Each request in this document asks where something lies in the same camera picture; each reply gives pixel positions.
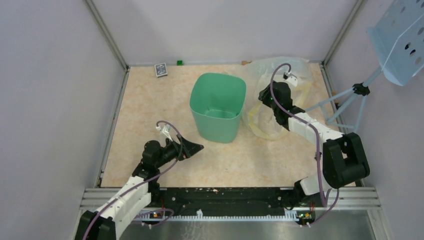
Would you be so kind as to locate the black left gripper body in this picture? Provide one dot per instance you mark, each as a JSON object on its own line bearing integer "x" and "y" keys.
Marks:
{"x": 172, "y": 151}

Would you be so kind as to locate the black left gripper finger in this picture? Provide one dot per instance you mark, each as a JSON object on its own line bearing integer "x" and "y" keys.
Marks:
{"x": 187, "y": 143}
{"x": 193, "y": 150}

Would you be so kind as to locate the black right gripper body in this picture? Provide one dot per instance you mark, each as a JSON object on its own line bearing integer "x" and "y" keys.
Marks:
{"x": 266, "y": 100}

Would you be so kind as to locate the green plastic trash bin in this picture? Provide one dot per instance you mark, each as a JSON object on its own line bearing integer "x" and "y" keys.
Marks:
{"x": 216, "y": 103}

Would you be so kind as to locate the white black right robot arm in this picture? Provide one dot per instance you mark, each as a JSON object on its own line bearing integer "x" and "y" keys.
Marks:
{"x": 341, "y": 158}

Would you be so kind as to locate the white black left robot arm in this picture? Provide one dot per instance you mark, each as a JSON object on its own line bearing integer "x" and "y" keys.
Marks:
{"x": 109, "y": 221}

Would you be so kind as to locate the brown wooden block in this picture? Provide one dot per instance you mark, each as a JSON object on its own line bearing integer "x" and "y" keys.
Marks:
{"x": 245, "y": 62}

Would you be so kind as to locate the playing card deck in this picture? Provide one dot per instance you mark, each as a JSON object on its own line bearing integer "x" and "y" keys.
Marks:
{"x": 161, "y": 70}

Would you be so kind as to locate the light blue perforated panel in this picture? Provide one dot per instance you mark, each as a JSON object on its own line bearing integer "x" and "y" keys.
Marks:
{"x": 398, "y": 40}

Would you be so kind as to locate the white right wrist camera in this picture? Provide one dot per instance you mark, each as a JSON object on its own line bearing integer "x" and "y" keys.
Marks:
{"x": 290, "y": 79}

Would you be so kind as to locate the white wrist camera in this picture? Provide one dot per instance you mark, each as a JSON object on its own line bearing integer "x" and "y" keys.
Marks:
{"x": 165, "y": 131}
{"x": 290, "y": 79}

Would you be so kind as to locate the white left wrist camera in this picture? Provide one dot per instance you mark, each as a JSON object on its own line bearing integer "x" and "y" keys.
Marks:
{"x": 165, "y": 131}

